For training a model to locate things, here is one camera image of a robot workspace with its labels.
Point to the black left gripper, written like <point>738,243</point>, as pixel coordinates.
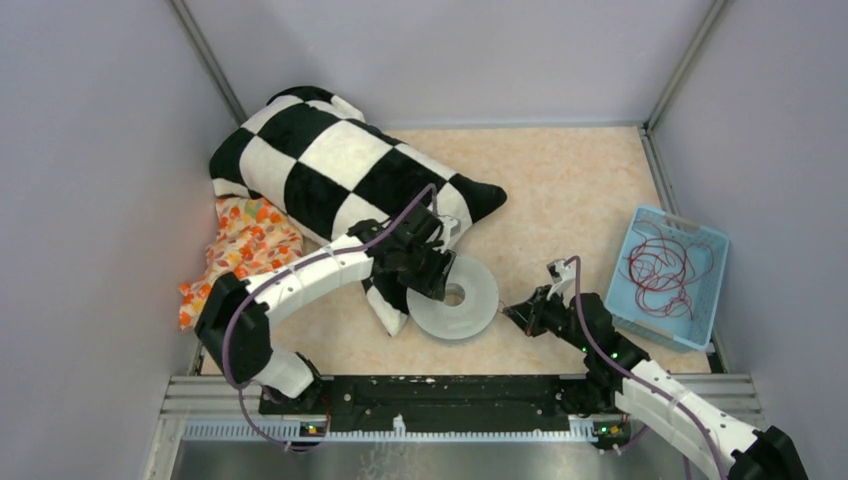
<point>433,281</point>

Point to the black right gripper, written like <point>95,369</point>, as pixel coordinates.
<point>525,315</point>

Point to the grey plastic cable spool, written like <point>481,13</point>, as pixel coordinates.
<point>470,304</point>

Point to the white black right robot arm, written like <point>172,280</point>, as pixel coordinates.
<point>622,376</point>

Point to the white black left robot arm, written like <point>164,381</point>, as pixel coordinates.
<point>237,319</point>

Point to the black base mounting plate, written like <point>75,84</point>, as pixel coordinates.
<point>456,404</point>

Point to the light blue plastic basket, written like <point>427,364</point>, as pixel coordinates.
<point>667,279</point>

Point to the black white checkered pillow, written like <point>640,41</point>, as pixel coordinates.
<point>314,156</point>

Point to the orange floral cloth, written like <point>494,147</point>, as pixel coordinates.
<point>253,237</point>

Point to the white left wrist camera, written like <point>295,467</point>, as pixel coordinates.
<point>449,231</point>

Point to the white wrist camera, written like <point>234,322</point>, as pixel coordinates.
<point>449,231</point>
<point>563,275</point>

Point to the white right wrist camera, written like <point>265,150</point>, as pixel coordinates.
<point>563,275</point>

